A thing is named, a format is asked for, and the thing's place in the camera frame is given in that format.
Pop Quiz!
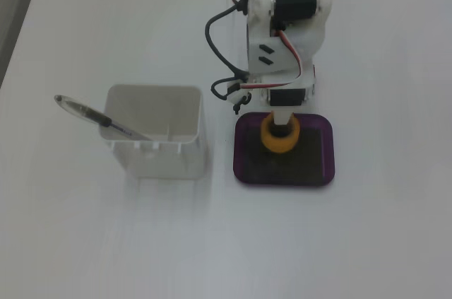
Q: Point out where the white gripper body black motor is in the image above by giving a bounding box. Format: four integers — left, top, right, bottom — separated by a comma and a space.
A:
256, 64, 318, 115

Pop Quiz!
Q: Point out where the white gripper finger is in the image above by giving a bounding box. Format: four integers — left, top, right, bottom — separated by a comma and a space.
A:
273, 110, 295, 127

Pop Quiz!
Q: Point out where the yellow masking tape roll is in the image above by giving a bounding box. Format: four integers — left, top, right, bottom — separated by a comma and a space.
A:
260, 110, 301, 156

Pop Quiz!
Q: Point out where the white plastic pen holder box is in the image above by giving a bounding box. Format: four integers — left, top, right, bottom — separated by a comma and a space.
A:
98, 83, 208, 180

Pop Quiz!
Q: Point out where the purple metal tray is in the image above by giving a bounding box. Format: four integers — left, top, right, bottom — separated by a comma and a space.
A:
232, 111, 335, 192

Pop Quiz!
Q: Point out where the clear black ballpoint pen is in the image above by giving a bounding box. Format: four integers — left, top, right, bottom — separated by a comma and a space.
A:
54, 94, 153, 141

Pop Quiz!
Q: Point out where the red white black servo cable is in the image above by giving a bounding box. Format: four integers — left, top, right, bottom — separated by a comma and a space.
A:
239, 28, 305, 90

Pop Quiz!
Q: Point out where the thick black cable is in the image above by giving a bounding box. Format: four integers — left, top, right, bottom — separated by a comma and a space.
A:
206, 5, 256, 116

